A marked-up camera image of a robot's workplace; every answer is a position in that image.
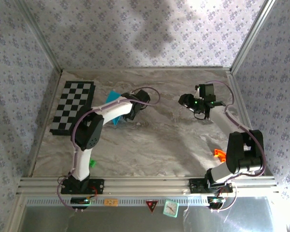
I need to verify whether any teal blue cloth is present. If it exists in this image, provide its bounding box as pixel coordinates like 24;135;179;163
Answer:
104;90;123;126

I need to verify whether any mint green square clock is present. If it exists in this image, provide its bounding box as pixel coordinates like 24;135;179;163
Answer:
162;200;179;218

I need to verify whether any shiny metal sheet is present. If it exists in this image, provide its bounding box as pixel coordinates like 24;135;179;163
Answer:
21;197;275;232

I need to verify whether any orange toy block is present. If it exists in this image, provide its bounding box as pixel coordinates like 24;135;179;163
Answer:
213;149;227;162

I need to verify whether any black and grey checkerboard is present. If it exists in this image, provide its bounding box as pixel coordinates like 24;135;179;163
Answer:
49;81;97;136

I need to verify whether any orange label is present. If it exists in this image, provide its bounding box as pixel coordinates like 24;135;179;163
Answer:
103;198;118;207

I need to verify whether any red triangle sticker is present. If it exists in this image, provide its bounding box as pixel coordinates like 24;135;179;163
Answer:
145;200;160;214

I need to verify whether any right controller board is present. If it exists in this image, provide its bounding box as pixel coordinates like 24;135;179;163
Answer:
207;196;225;210

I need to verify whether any controller board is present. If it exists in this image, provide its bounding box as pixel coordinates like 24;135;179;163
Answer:
71;197;91;210
207;196;225;210

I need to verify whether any left controller board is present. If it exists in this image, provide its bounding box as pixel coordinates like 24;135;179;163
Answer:
71;197;91;210

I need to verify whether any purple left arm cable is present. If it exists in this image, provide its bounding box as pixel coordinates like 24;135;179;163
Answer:
57;86;161;213

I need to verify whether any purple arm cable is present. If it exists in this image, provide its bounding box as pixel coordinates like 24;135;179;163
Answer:
57;86;161;213
209;80;266;213

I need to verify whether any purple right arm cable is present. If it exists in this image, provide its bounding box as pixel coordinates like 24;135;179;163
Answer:
209;80;266;213

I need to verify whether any aluminium right side rail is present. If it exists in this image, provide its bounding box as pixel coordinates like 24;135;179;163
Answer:
226;69;266;176

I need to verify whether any aluminium front frame rail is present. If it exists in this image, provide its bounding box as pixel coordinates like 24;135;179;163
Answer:
16;175;280;195

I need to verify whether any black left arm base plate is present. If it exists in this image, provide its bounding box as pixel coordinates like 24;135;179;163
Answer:
60;178;104;195

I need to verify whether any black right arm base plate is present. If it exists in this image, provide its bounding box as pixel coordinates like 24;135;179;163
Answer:
188;178;233;194

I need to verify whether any aluminium left side rail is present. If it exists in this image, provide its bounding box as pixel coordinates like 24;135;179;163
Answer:
26;70;63;177

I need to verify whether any grey slotted cable duct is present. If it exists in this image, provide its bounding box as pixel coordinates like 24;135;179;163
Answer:
26;196;210;206

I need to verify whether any aluminium right corner post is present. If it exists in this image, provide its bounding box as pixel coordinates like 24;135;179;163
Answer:
229;0;277;74

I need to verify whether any aluminium corner post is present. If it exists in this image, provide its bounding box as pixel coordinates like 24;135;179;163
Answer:
13;0;63;74
229;0;277;74

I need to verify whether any aluminium left corner post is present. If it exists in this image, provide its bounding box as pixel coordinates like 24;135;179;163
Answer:
13;0;63;74

